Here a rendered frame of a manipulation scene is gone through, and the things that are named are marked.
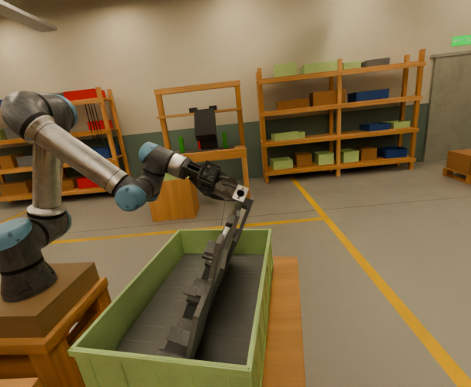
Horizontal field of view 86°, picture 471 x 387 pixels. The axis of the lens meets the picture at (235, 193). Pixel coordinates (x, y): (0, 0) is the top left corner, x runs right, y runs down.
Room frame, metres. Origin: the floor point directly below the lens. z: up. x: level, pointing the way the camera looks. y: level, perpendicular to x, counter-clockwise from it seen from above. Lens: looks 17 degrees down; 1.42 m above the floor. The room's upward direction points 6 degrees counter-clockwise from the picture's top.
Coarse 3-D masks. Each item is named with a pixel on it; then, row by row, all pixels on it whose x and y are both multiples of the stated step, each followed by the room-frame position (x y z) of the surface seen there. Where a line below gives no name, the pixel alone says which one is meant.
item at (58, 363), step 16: (96, 304) 0.83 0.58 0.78; (80, 320) 0.86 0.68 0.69; (64, 336) 0.66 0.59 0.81; (64, 352) 0.64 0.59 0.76; (0, 368) 0.63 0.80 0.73; (16, 368) 0.63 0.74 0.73; (32, 368) 0.62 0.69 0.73; (48, 368) 0.60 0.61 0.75; (64, 368) 0.62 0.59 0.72; (48, 384) 0.60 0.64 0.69; (64, 384) 0.60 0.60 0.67; (80, 384) 0.65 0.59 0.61
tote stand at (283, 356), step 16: (288, 256) 1.00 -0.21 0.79; (288, 272) 0.89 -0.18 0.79; (272, 288) 0.80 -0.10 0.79; (288, 288) 0.79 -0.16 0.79; (272, 304) 0.72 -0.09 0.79; (288, 304) 0.71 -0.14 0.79; (272, 320) 0.65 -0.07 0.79; (288, 320) 0.64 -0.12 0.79; (272, 336) 0.59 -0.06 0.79; (288, 336) 0.58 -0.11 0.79; (272, 352) 0.54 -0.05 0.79; (288, 352) 0.53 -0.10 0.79; (272, 368) 0.49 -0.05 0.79; (288, 368) 0.49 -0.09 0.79; (304, 368) 0.49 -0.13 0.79; (272, 384) 0.45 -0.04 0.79; (288, 384) 0.45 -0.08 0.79; (304, 384) 0.44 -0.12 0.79
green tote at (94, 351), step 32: (160, 256) 0.85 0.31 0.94; (128, 288) 0.66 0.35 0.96; (96, 320) 0.53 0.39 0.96; (128, 320) 0.63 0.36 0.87; (256, 320) 0.48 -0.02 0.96; (96, 352) 0.44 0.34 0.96; (128, 352) 0.43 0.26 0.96; (256, 352) 0.43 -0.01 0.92; (96, 384) 0.44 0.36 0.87; (128, 384) 0.43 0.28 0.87; (160, 384) 0.41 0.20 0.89; (192, 384) 0.39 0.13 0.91; (224, 384) 0.37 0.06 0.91; (256, 384) 0.40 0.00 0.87
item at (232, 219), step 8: (232, 216) 0.71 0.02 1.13; (232, 224) 0.69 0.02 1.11; (232, 232) 0.69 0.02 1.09; (224, 248) 0.69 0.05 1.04; (224, 256) 0.65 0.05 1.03; (224, 264) 0.61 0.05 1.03; (200, 280) 0.71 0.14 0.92; (216, 280) 0.60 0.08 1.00; (216, 288) 0.60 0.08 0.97; (192, 304) 0.60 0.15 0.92; (184, 312) 0.59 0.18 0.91; (192, 312) 0.59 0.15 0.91; (208, 312) 0.60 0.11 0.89
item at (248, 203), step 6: (246, 198) 0.85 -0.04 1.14; (252, 198) 0.84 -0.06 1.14; (246, 204) 0.84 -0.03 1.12; (246, 210) 0.83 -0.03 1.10; (246, 216) 0.83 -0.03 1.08; (240, 228) 0.84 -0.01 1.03; (234, 240) 0.75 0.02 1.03; (234, 246) 0.78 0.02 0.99; (228, 252) 0.75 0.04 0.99; (228, 258) 0.75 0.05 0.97; (228, 264) 0.86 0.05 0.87; (204, 270) 0.76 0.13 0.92; (204, 276) 0.76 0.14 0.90; (222, 276) 0.76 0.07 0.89
